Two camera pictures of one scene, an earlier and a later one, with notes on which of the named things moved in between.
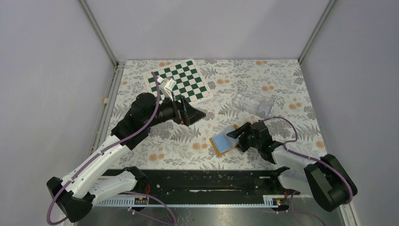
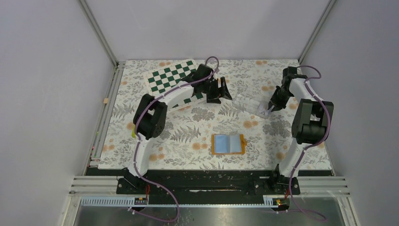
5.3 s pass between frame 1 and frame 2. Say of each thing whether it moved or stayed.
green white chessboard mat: stayed
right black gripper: moved
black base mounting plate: stayed
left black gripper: moved
